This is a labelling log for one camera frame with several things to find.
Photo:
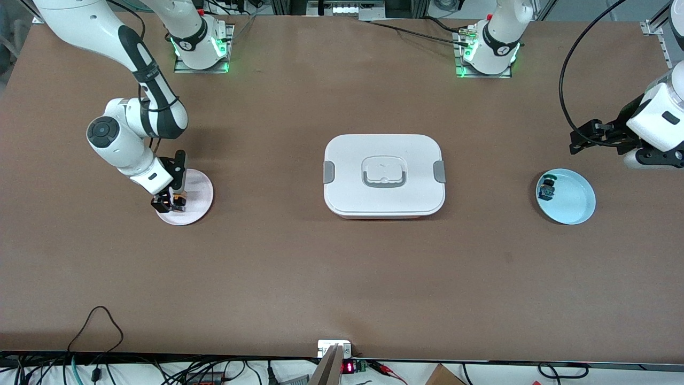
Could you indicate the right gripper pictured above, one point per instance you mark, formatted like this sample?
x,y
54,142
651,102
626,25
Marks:
x,y
166,200

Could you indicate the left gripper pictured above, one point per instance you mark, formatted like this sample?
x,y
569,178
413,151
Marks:
x,y
618,130

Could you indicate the orange push button switch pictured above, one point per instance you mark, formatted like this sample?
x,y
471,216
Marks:
x,y
178,200

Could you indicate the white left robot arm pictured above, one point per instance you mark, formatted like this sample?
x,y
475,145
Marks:
x,y
499,32

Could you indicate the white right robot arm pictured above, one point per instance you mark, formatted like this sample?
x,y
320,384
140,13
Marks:
x,y
80,21

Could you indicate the white lunch box grey clips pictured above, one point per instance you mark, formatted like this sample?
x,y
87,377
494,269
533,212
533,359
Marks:
x,y
347,198

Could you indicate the white socket box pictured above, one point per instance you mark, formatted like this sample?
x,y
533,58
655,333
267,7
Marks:
x,y
326,346

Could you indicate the lit control box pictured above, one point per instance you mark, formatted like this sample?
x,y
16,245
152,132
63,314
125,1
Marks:
x,y
347,9

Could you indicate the pink round plate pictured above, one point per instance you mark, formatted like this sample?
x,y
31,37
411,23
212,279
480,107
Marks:
x,y
195,192

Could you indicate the light blue round plate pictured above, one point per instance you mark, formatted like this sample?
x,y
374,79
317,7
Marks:
x,y
572,208

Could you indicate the grey metal profile bar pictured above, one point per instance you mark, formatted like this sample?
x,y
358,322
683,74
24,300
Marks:
x,y
328,369

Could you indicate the red digit display module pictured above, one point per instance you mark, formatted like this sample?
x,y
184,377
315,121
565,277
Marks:
x,y
348,367

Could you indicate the brown cardboard piece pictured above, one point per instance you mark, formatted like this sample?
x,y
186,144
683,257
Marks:
x,y
443,377

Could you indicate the green push button switch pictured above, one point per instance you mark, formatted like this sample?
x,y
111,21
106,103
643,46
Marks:
x,y
546,190

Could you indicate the aluminium frame bracket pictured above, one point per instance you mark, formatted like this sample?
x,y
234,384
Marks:
x,y
654,29

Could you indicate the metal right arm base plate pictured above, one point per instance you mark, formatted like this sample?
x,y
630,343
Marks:
x,y
179,67

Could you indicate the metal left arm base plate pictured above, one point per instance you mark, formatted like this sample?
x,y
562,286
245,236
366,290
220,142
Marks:
x,y
459,72

